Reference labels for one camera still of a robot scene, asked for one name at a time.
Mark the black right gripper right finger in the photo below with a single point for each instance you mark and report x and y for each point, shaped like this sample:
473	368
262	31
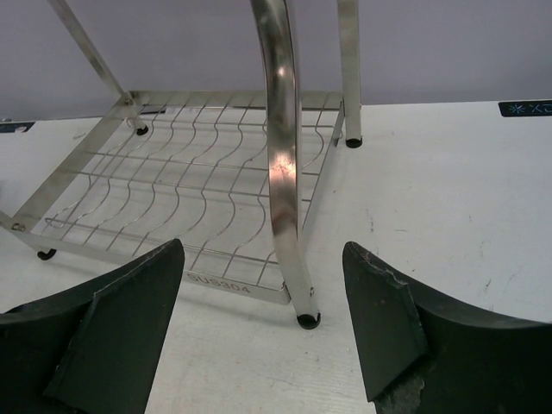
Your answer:
422	351

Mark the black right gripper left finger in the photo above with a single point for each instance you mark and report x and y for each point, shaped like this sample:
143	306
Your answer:
93	348

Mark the stainless steel dish rack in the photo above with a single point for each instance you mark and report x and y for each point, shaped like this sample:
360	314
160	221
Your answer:
234	175

